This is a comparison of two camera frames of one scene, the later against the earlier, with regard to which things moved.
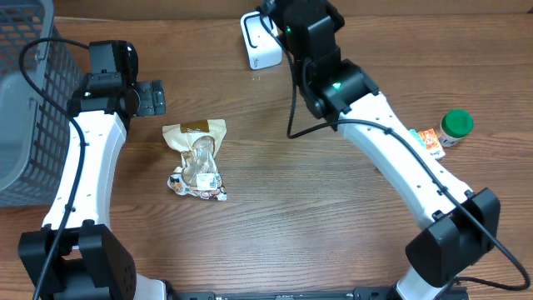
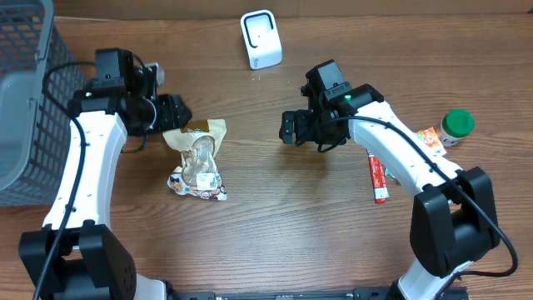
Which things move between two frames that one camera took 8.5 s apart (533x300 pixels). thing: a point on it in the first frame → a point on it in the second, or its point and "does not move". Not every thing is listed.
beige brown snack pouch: [199, 142] does not move
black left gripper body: [151, 97] → [167, 112]
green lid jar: [455, 125] does not move
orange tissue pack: [432, 142] does not move
